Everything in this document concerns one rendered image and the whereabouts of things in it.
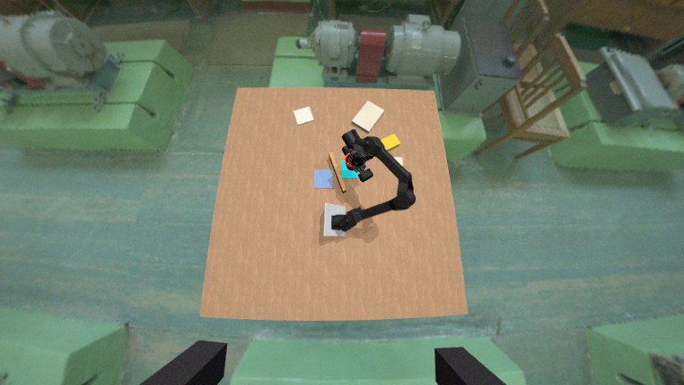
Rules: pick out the red cup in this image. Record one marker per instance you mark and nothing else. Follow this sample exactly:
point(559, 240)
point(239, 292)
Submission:
point(350, 167)

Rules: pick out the yellow flat block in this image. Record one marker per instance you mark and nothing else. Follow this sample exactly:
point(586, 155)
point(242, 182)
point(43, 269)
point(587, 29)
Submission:
point(390, 142)

